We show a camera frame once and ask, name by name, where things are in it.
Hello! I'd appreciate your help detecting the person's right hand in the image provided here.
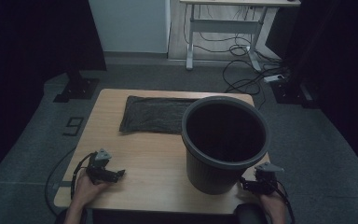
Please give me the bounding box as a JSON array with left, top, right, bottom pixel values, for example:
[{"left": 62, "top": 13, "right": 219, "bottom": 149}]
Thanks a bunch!
[{"left": 259, "top": 190, "right": 289, "bottom": 219}]

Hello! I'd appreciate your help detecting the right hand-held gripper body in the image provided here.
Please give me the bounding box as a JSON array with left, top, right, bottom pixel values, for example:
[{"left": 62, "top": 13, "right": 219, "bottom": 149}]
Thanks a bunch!
[{"left": 254, "top": 161, "right": 285, "bottom": 196}]

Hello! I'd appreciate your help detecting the grey plastic trash bin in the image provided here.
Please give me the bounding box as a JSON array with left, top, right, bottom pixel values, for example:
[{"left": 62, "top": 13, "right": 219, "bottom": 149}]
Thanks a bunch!
[{"left": 181, "top": 95, "right": 271, "bottom": 196}]

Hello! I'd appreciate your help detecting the left hand-held gripper cable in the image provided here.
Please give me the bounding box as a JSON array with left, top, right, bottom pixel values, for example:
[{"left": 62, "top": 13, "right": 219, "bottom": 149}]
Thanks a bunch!
[{"left": 44, "top": 147, "right": 98, "bottom": 218}]

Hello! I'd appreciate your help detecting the person's left hand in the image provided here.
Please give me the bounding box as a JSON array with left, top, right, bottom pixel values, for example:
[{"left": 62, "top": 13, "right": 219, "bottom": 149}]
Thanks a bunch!
[{"left": 73, "top": 172, "right": 113, "bottom": 208}]

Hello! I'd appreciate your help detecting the white power strip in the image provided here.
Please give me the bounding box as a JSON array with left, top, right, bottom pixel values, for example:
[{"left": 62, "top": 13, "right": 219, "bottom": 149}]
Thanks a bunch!
[{"left": 263, "top": 74, "right": 285, "bottom": 84}]

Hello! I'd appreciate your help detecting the right hand-held gripper cable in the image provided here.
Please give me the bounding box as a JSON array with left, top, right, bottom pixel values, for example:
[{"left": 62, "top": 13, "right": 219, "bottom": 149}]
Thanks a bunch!
[{"left": 272, "top": 179, "right": 296, "bottom": 224}]

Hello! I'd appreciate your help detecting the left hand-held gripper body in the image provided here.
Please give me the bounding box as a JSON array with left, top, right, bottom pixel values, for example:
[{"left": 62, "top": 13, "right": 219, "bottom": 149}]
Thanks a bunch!
[{"left": 86, "top": 148, "right": 116, "bottom": 185}]

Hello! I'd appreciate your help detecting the black stand base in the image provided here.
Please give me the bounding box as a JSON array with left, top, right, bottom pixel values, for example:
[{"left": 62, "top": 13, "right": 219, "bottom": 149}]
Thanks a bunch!
[
  {"left": 269, "top": 78, "right": 320, "bottom": 108},
  {"left": 53, "top": 69, "right": 101, "bottom": 104}
]

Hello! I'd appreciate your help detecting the white cabinet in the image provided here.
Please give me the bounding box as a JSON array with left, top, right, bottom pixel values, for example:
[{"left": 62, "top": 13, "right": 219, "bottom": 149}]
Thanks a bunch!
[{"left": 88, "top": 0, "right": 172, "bottom": 55}]

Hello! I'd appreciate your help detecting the hand-held gripper cable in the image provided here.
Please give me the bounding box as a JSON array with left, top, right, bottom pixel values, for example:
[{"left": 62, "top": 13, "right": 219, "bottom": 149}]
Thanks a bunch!
[
  {"left": 272, "top": 179, "right": 296, "bottom": 224},
  {"left": 44, "top": 147, "right": 98, "bottom": 218}
]

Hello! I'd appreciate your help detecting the white metal-legged desk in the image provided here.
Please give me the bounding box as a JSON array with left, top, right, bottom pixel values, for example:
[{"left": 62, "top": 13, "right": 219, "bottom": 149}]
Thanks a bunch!
[{"left": 179, "top": 0, "right": 302, "bottom": 72}]

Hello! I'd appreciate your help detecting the black plastic trash bag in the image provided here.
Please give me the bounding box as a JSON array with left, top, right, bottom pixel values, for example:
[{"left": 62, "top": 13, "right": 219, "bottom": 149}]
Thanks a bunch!
[{"left": 118, "top": 95, "right": 200, "bottom": 135}]

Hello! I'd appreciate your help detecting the dark curtain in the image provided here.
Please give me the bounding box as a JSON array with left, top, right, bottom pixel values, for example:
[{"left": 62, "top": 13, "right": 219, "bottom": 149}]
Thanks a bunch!
[
  {"left": 266, "top": 0, "right": 358, "bottom": 175},
  {"left": 0, "top": 0, "right": 107, "bottom": 186}
]

